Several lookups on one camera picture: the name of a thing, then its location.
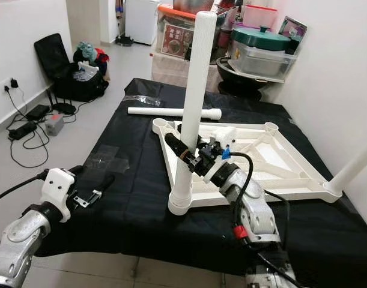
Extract white plastic table top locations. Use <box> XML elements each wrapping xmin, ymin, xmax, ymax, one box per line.
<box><xmin>152</xmin><ymin>117</ymin><xmax>344</xmax><ymax>216</ymax></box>

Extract clear tape patch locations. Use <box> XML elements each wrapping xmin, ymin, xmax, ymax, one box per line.
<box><xmin>87</xmin><ymin>146</ymin><xmax>130</xmax><ymax>172</ymax></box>

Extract clear plastic wrap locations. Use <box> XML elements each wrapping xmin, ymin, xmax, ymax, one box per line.
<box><xmin>124</xmin><ymin>96</ymin><xmax>163</xmax><ymax>107</ymax></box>

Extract grey electrical box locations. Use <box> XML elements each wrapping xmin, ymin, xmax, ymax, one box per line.
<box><xmin>45</xmin><ymin>114</ymin><xmax>65</xmax><ymax>136</ymax></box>

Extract black plastic sheet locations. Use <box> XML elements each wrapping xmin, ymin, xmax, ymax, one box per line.
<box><xmin>27</xmin><ymin>78</ymin><xmax>367</xmax><ymax>288</ymax></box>

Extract beige cloth covered table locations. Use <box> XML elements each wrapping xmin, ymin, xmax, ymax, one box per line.
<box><xmin>151</xmin><ymin>53</ymin><xmax>226</xmax><ymax>91</ymax></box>

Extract black router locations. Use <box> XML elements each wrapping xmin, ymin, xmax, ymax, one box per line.
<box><xmin>51</xmin><ymin>90</ymin><xmax>77</xmax><ymax>115</ymax></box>

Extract black power strip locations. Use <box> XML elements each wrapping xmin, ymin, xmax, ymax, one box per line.
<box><xmin>8</xmin><ymin>122</ymin><xmax>37</xmax><ymax>140</ymax></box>

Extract black power adapter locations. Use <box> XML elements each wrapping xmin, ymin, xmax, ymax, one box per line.
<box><xmin>27</xmin><ymin>104</ymin><xmax>52</xmax><ymax>120</ymax></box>

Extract black round stand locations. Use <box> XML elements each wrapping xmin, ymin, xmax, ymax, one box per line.
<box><xmin>225</xmin><ymin>81</ymin><xmax>265</xmax><ymax>100</ymax></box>

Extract black wok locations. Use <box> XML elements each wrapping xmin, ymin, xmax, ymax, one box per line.
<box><xmin>216</xmin><ymin>57</ymin><xmax>274</xmax><ymax>85</ymax></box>

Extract red printed cardboard box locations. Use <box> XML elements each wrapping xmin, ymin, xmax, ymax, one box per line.
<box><xmin>162</xmin><ymin>23</ymin><xmax>196</xmax><ymax>60</ymax></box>

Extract white plastic bag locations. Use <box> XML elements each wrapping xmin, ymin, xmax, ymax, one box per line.
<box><xmin>75</xmin><ymin>62</ymin><xmax>102</xmax><ymax>82</ymax></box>

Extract black mop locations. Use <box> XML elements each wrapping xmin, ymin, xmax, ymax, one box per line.
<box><xmin>114</xmin><ymin>0</ymin><xmax>136</xmax><ymax>46</ymax></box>

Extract clear plastic container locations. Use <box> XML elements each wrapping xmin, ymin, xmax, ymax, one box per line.
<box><xmin>228</xmin><ymin>43</ymin><xmax>299</xmax><ymax>79</ymax></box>

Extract white cabinet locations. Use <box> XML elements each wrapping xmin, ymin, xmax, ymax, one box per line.
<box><xmin>126</xmin><ymin>0</ymin><xmax>160</xmax><ymax>46</ymax></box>

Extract black suitcase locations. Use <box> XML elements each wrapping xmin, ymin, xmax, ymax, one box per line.
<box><xmin>34</xmin><ymin>33</ymin><xmax>109</xmax><ymax>102</ymax></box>

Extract orange plastic lid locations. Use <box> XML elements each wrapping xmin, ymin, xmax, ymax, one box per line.
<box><xmin>156</xmin><ymin>5</ymin><xmax>199</xmax><ymax>22</ymax></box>

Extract green lidded pot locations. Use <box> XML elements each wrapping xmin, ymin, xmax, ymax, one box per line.
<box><xmin>231</xmin><ymin>25</ymin><xmax>293</xmax><ymax>52</ymax></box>

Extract pink plastic container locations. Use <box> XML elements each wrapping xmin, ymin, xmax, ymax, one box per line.
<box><xmin>243</xmin><ymin>5</ymin><xmax>279</xmax><ymax>31</ymax></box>

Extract dark printed box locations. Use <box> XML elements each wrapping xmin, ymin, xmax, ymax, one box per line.
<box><xmin>278</xmin><ymin>15</ymin><xmax>309</xmax><ymax>55</ymax></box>

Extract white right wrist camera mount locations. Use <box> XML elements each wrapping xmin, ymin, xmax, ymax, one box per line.
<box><xmin>202</xmin><ymin>126</ymin><xmax>239</xmax><ymax>182</ymax></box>

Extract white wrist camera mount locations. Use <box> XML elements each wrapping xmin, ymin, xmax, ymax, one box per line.
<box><xmin>42</xmin><ymin>168</ymin><xmax>77</xmax><ymax>223</ymax></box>
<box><xmin>202</xmin><ymin>126</ymin><xmax>239</xmax><ymax>182</ymax></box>

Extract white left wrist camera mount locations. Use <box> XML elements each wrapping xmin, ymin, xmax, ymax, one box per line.
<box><xmin>42</xmin><ymin>168</ymin><xmax>77</xmax><ymax>223</ymax></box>

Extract black floor cable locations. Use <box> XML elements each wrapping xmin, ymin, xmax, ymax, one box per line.
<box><xmin>8</xmin><ymin>90</ymin><xmax>52</xmax><ymax>169</ymax></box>

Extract white wall socket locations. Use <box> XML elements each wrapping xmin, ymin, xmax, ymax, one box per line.
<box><xmin>0</xmin><ymin>78</ymin><xmax>22</xmax><ymax>94</ymax></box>

